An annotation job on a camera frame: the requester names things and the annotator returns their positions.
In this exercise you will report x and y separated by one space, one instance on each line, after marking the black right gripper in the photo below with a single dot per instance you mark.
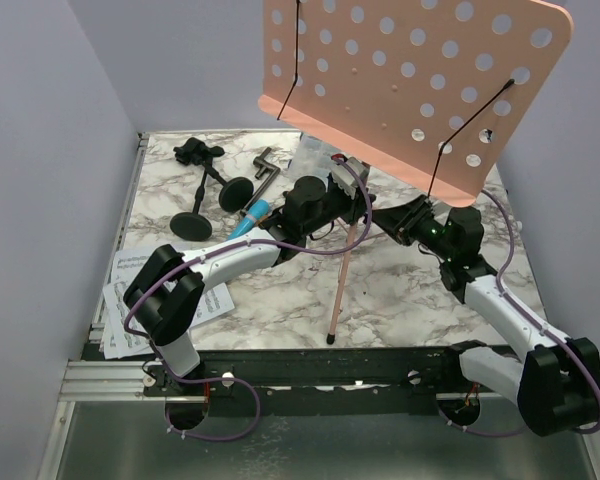
406 222

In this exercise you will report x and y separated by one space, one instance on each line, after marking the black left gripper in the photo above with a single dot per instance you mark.
347 204

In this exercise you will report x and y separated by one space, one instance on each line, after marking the sheet music page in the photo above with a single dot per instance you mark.
210 305
126 265

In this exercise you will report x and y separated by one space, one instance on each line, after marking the pink perforated music stand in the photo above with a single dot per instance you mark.
428 92

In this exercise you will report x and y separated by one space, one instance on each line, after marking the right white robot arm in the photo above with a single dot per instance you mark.
552 378

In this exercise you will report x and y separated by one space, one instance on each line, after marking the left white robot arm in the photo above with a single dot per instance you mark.
164 295

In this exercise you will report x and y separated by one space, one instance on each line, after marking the clear plastic compartment box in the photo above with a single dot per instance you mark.
312 157

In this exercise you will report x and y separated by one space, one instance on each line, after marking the blue toy microphone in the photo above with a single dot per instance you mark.
255 214

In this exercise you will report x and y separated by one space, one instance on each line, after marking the dark metal drum key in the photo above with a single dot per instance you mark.
267 173

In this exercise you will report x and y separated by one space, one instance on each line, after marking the black round-base mic stand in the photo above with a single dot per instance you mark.
235 193

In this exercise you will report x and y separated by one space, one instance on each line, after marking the black mic clip stand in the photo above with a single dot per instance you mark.
191 225

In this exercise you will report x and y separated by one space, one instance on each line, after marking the black mounting base rail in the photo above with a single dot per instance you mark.
304 382

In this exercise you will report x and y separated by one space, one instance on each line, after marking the aluminium extrusion frame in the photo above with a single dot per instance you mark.
392 298

